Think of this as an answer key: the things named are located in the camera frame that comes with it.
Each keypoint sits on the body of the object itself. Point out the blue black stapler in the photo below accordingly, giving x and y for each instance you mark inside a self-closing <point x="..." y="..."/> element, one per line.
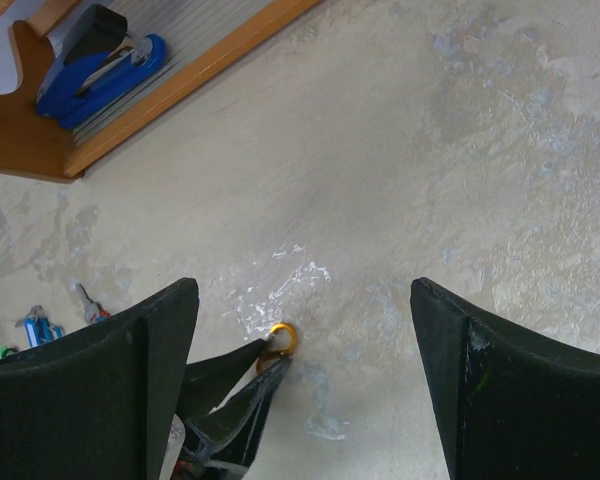
<point x="99" y="62"/>

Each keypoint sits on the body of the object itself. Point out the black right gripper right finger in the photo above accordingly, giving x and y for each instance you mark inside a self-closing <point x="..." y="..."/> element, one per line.
<point x="509" y="403"/>

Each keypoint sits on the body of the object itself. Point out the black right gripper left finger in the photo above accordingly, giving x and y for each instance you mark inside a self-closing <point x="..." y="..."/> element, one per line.
<point x="98" y="403"/>

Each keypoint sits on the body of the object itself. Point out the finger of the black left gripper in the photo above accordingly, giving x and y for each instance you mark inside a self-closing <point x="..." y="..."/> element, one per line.
<point x="206" y="383"/>
<point x="228" y="438"/>

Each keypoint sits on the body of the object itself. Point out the blue tag key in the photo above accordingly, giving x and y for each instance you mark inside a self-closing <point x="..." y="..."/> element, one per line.
<point x="39" y="330"/>

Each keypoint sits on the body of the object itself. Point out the orange carabiner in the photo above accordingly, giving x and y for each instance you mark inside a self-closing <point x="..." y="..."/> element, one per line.
<point x="282" y="340"/>

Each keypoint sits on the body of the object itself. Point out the red tag key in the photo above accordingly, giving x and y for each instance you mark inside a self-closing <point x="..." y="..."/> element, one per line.
<point x="93" y="311"/>

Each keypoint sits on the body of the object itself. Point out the green tag key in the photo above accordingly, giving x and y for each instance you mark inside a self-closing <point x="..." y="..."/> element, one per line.
<point x="6" y="353"/>

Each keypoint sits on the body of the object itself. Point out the wooden shelf rack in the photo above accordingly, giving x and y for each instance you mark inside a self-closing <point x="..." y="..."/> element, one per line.
<point x="203" y="38"/>

